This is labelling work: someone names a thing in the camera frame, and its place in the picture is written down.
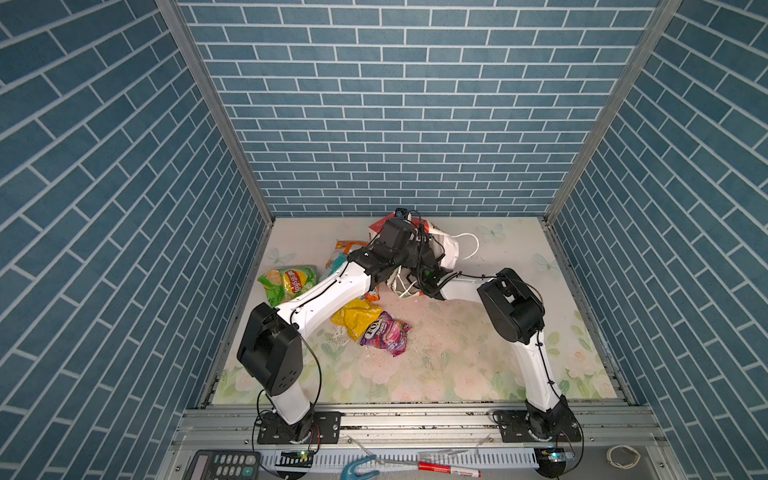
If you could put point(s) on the red white paper bag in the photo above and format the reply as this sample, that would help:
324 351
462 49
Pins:
444 246

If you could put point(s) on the fruit candy bag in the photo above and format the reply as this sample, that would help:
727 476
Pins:
373 295

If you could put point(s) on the purple berries candy bag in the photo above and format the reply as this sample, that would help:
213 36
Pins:
387 333

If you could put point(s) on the green yellow snack packet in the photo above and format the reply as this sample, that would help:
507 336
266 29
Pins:
347 246

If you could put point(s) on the yellow chips bag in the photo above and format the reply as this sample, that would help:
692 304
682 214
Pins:
357 316

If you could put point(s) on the green chips bag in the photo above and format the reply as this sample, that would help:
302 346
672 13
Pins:
284 284

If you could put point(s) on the teal candy bag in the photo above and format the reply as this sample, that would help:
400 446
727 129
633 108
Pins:
336 261

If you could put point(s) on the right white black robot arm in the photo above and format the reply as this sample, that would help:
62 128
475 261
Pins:
517 315

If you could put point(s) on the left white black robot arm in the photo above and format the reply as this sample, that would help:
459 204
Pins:
271 348

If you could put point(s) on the red marker pen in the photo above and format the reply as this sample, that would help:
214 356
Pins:
448 469

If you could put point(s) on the rubber band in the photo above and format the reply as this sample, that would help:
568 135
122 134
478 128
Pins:
623 457

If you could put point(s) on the black calculator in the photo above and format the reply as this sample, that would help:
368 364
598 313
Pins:
223 464

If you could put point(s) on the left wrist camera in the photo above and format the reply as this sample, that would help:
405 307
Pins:
403 213

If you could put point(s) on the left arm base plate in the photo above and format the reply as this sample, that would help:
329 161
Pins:
322 427

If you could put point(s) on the white cable duct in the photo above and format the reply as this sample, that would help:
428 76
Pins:
334 460

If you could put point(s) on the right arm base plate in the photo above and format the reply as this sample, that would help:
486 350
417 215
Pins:
510 425

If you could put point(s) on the aluminium rail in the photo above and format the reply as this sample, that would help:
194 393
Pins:
415 425

